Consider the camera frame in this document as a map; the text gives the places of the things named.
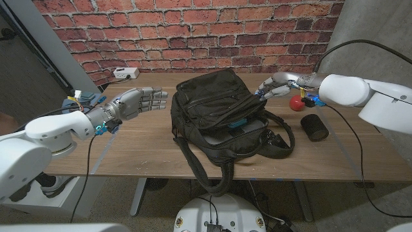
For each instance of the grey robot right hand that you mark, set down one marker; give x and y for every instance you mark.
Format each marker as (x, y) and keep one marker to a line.
(283, 83)

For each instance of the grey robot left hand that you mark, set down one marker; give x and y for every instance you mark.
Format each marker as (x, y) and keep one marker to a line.
(135, 103)

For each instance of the small teal pouch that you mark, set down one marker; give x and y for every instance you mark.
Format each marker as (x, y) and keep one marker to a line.
(237, 123)

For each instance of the black backpack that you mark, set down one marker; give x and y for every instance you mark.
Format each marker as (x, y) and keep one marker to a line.
(219, 106)

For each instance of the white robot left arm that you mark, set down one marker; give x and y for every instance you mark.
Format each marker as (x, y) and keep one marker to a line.
(35, 151)

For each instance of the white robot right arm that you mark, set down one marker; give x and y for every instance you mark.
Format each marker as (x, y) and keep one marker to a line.
(367, 96)

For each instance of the red ball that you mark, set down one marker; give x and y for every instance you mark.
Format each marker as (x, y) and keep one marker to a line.
(296, 103)

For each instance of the white power strip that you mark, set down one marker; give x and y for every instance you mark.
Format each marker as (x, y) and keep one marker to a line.
(125, 73)

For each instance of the small teal box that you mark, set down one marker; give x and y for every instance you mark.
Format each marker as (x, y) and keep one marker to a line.
(87, 96)

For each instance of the blue round stool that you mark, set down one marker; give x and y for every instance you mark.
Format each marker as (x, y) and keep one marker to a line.
(69, 102)

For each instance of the black round fan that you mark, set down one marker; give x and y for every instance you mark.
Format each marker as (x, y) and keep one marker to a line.
(156, 183)

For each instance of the printed red brick backdrop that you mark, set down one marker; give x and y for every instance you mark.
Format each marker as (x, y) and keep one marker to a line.
(193, 32)

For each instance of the metal table leg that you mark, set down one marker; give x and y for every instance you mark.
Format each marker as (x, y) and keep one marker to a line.
(304, 201)
(137, 196)

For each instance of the grey and black sneaker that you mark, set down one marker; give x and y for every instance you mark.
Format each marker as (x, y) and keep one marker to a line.
(54, 187)

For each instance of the white low platform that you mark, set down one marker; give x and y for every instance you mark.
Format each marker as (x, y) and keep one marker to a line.
(61, 203)

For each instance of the person's bare leg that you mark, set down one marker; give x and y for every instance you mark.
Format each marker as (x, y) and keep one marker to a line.
(6, 124)

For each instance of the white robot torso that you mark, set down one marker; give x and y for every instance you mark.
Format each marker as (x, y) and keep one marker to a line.
(219, 212)

